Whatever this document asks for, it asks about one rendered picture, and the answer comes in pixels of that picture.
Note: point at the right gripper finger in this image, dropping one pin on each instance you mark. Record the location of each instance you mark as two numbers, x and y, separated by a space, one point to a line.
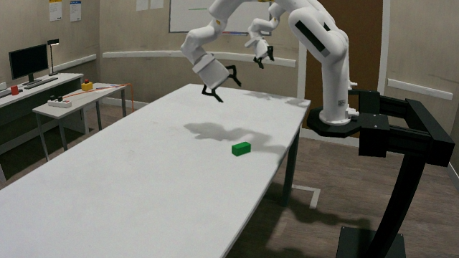
259 62
270 53

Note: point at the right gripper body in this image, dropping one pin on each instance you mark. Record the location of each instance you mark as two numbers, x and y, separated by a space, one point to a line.
260 49

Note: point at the green rectangular block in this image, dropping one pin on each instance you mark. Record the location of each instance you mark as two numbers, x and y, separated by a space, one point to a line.
241 148

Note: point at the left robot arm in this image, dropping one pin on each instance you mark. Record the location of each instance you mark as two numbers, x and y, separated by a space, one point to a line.
328 47

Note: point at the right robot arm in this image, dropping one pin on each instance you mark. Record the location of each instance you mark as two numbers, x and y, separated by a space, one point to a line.
276 11

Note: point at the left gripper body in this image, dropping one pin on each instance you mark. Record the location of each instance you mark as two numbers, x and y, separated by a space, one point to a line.
214 75

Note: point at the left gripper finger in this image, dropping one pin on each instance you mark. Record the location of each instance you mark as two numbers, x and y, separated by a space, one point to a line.
211 94
234 76

